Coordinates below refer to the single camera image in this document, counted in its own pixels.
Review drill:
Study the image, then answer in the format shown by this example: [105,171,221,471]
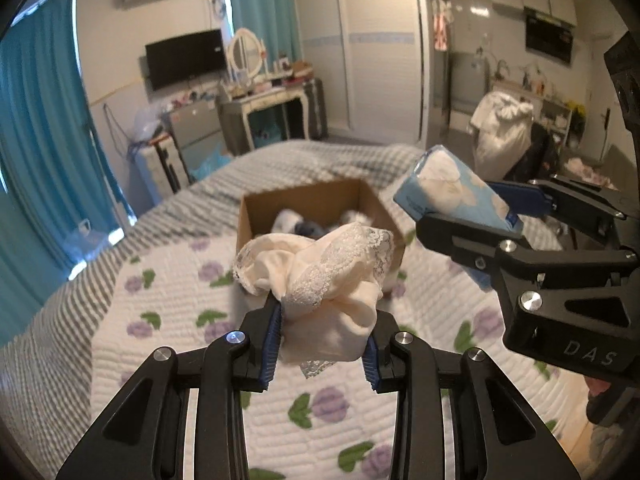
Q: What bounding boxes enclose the hanging pink clothing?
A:
[430,0,454,54]

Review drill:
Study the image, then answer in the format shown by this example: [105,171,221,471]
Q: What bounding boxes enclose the white laundry bag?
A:
[469,90,535,177]

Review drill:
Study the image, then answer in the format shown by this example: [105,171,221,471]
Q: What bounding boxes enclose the dark suitcase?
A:
[302,77,329,142]

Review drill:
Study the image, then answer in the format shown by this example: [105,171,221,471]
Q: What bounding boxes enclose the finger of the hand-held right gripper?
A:
[486,175,635,251]
[415,212,640,377]

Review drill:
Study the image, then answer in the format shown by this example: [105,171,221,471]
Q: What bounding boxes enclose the blue plastic bag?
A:
[192,144,234,182]

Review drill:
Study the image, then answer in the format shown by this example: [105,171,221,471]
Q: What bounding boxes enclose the small grey fridge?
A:
[167,97,236,184]

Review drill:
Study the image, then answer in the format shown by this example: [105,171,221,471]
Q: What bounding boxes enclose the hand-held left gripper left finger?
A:
[56,302,286,480]

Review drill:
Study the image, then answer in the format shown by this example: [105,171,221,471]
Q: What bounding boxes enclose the plain white sock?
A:
[340,209,375,227]

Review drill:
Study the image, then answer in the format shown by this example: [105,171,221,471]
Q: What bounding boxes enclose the white plastic bag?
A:
[64,219,127,282]

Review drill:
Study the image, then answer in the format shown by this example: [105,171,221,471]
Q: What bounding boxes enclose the white sock with blue cuff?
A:
[271,207,324,239]

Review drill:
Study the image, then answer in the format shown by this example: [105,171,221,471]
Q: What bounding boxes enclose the brown cardboard box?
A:
[235,178,407,288]

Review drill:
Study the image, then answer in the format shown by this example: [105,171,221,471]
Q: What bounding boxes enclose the white suitcase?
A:
[137,135,184,197]

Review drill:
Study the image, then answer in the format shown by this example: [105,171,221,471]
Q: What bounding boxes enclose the grey kitchen appliance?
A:
[447,52,489,112]

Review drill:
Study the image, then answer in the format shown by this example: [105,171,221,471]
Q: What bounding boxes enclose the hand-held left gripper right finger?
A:
[362,310,584,480]

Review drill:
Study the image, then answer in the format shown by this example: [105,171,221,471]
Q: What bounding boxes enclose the cream lace underwear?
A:
[232,223,396,381]

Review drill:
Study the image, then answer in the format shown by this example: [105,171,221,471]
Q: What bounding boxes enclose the teal window curtain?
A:
[0,9,139,342]

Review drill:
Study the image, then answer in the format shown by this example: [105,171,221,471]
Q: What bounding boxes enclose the narrow teal curtain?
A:
[221,0,304,69]

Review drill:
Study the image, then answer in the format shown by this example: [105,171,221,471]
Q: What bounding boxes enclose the black wall television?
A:
[145,29,226,92]

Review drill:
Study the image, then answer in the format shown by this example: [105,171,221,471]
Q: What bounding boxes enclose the oval white vanity mirror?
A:
[226,27,266,84]

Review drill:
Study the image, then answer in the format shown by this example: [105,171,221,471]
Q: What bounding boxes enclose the light blue tissue pack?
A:
[392,144,524,292]

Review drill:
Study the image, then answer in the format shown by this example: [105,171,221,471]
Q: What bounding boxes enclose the quilted floral blanket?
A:
[89,230,592,480]

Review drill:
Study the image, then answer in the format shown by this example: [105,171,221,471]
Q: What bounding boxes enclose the clear plastic bag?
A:
[133,104,171,147]

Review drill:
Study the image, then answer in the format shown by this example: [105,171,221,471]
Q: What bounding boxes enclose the black range hood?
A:
[524,7,575,66]

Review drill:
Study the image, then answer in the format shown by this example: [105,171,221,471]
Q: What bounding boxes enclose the chair with dark garment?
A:
[504,124,559,187]

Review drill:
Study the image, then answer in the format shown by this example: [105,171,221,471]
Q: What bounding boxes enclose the cluttered kitchen counter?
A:
[519,62,587,147]

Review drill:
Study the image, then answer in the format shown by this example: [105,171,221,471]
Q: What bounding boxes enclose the white vanity table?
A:
[219,80,311,157]

